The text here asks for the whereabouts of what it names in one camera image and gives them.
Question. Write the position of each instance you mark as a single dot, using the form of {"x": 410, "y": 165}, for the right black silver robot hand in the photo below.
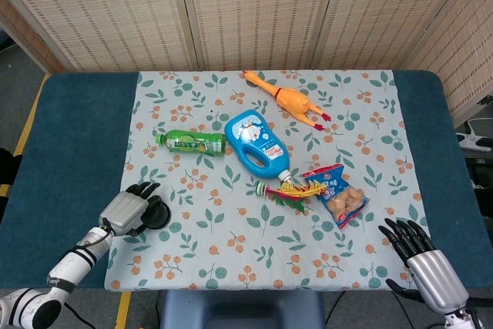
{"x": 439, "y": 279}

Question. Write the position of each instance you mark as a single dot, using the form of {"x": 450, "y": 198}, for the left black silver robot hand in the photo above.
{"x": 123, "y": 211}

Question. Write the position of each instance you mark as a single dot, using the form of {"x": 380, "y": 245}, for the black bowl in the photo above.
{"x": 165, "y": 215}

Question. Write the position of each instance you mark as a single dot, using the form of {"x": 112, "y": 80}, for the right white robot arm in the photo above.
{"x": 460, "y": 319}

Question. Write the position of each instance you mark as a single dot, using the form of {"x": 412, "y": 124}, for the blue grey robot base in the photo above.
{"x": 242, "y": 311}

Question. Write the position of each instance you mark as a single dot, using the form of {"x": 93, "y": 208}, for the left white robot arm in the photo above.
{"x": 73, "y": 263}

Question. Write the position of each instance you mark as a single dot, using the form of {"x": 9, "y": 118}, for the blue felt table cover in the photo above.
{"x": 77, "y": 144}

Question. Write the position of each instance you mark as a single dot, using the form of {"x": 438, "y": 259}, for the green tea bottle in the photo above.
{"x": 192, "y": 143}

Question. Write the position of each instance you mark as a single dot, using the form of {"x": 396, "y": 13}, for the floral patterned tablecloth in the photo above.
{"x": 231, "y": 252}

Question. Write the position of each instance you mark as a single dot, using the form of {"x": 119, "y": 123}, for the black clothing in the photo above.
{"x": 7, "y": 165}

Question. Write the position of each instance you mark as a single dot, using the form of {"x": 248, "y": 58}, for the blue snack bag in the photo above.
{"x": 343, "y": 198}

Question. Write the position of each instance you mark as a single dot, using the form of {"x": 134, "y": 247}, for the white chair base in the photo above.
{"x": 471, "y": 138}

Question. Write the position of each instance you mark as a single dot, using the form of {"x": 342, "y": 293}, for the blue detergent bottle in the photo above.
{"x": 250, "y": 132}

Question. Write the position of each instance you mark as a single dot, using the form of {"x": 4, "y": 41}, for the colourful feather shuttlecock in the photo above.
{"x": 296, "y": 192}

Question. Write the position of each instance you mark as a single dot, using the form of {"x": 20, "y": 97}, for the yellow rubber chicken toy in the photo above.
{"x": 290, "y": 99}

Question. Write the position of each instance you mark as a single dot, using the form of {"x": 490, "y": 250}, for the woven bamboo folding screen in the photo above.
{"x": 250, "y": 9}

